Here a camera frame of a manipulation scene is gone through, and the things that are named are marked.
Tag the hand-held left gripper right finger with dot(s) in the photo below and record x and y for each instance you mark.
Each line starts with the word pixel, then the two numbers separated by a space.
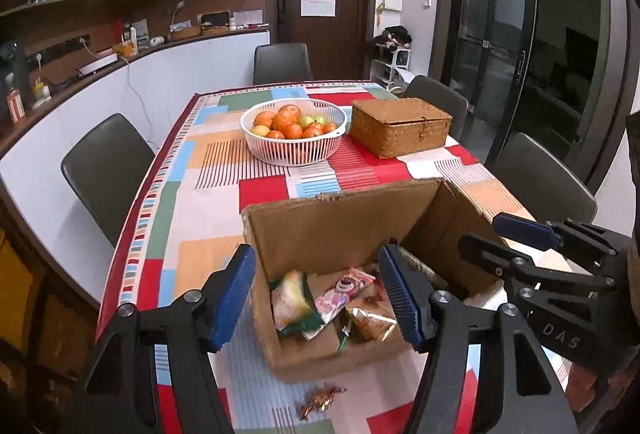
pixel 400 301

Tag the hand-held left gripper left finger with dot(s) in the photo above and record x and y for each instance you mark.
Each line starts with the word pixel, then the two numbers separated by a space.
pixel 232 299

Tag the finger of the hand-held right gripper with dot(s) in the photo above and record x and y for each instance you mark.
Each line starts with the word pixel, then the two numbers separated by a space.
pixel 492 256
pixel 522 229

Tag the tan snack packet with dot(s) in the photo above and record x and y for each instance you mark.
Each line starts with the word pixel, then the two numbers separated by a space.
pixel 372 319

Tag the yellow green snack packet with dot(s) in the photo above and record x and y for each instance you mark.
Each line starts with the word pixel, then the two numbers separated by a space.
pixel 292 301

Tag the pink donut print snack packet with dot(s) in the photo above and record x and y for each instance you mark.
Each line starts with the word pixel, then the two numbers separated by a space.
pixel 340 296

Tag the brown cardboard box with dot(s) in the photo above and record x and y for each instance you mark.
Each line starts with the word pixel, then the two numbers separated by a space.
pixel 325 234

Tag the gold candy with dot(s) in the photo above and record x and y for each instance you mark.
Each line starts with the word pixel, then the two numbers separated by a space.
pixel 320 401

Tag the grey dining chair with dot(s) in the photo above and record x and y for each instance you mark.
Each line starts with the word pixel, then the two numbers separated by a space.
pixel 105 164
pixel 440 101
pixel 282 64
pixel 540 179

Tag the colourful patchwork tablecloth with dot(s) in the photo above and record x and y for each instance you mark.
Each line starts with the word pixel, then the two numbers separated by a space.
pixel 200 214

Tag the woven lidded box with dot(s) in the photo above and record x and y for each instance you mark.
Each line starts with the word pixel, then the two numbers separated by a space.
pixel 400 126

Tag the white plastic fruit basket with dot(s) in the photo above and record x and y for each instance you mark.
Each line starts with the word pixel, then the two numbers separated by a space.
pixel 295 149

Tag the yellow fruit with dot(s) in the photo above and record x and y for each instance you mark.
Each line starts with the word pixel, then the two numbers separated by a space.
pixel 260 130

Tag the pile of oranges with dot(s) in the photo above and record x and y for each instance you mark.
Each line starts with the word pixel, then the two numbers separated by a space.
pixel 287 121

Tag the green apple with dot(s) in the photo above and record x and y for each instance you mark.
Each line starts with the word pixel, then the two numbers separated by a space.
pixel 306 121
pixel 321 119

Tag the black framed glass sliding door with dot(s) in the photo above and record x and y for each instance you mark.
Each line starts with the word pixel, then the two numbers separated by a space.
pixel 490 39

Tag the white stool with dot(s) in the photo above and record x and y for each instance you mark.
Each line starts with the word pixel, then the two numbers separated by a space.
pixel 397 66

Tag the white counter cabinet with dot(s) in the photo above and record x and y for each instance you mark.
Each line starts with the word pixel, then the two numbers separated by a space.
pixel 190 74

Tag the dark clothes pile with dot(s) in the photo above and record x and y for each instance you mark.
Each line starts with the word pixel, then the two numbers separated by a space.
pixel 395 36

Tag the dark brown door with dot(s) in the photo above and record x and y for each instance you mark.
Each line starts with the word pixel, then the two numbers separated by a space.
pixel 350 39

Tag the woven tray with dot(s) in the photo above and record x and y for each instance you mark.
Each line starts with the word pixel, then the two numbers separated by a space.
pixel 185 34

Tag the white flat tray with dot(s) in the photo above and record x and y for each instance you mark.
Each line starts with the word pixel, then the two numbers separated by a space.
pixel 97 64

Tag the black box in woven tray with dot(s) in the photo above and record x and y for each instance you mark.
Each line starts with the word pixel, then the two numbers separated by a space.
pixel 215 20

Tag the red and white carton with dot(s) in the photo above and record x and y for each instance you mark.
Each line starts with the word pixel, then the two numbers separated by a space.
pixel 16 106

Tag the grey desk lamp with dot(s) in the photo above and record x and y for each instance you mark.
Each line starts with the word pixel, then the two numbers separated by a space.
pixel 177 11

